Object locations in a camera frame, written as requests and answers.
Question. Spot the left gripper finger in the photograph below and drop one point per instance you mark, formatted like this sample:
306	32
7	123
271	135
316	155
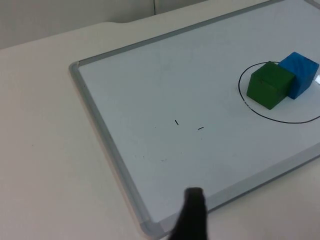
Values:
193	217

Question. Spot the green cube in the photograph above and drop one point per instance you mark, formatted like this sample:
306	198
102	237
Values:
267	87

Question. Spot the blue cube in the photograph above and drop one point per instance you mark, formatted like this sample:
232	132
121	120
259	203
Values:
302	72

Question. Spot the grey-framed whiteboard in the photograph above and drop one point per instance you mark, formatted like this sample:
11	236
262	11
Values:
175	95

